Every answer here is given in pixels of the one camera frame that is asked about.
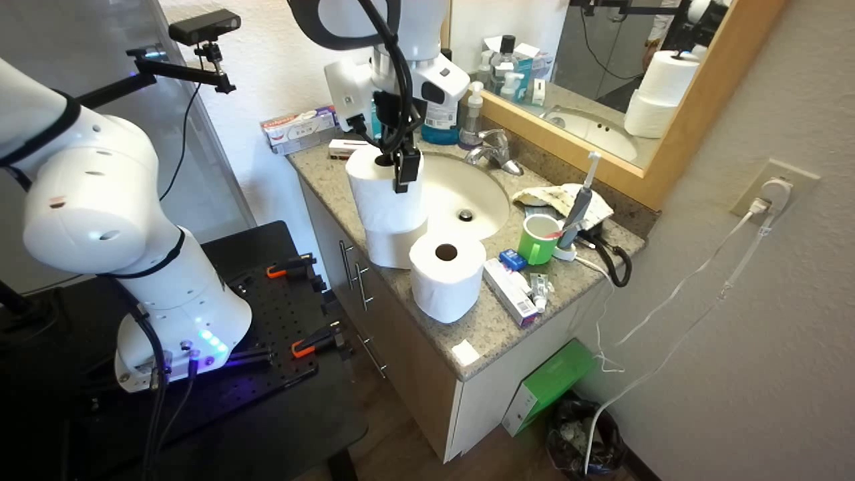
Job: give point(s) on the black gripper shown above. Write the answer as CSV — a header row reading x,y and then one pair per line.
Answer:
x,y
395,121

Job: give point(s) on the white tissue roll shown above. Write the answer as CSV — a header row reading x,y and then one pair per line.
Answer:
x,y
443,290
378,201
395,245

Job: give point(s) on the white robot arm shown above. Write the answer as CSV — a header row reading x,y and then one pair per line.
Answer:
x,y
83,197

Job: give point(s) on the small white device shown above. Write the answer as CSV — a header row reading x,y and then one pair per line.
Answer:
x,y
343,147

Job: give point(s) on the blue mouthwash bottle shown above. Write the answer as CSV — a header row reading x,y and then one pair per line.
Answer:
x,y
441,125

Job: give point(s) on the white sink basin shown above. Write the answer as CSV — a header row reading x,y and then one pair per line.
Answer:
x,y
467,187

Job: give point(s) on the small clear soap bottle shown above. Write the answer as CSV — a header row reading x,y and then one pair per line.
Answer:
x,y
471,121

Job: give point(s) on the chrome faucet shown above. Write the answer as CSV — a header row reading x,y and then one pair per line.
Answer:
x,y
495,151

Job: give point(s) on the white printed carton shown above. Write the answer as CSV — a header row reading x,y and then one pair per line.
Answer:
x,y
298,130

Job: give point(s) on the small blue item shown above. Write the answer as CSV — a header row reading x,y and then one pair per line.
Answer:
x,y
511,260

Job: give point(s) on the orange black clamp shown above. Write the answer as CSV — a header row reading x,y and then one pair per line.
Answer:
x,y
290,268
311,345

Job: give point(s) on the cream fabric pouch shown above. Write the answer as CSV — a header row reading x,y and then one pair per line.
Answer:
x,y
549,199

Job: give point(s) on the green mug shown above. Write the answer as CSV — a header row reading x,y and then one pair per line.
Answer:
x,y
537,245

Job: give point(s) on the white toothpaste box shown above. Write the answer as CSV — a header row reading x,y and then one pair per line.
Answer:
x,y
511,296

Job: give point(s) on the electric toothbrush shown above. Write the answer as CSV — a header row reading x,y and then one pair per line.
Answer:
x,y
577,214

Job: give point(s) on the crumpled clear wrapper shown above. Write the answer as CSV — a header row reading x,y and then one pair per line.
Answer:
x,y
537,293

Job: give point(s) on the vanity cabinet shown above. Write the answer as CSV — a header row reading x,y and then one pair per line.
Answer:
x,y
410,364

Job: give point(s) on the wood framed mirror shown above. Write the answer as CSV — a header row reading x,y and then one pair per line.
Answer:
x,y
577,70

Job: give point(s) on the green cardboard box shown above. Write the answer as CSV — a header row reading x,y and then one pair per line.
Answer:
x,y
557,378

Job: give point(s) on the black robot table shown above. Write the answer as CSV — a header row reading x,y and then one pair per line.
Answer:
x,y
267,419

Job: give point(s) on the black trash bin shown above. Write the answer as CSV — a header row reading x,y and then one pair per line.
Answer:
x,y
569,443

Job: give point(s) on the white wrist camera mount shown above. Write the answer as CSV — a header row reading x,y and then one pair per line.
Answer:
x,y
443,75

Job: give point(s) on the black external camera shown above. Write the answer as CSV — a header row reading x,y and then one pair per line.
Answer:
x,y
203,24

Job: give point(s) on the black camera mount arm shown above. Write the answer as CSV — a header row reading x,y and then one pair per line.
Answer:
x,y
173,70

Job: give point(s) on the beige wall outlet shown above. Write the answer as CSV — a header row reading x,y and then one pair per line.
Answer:
x,y
791,177

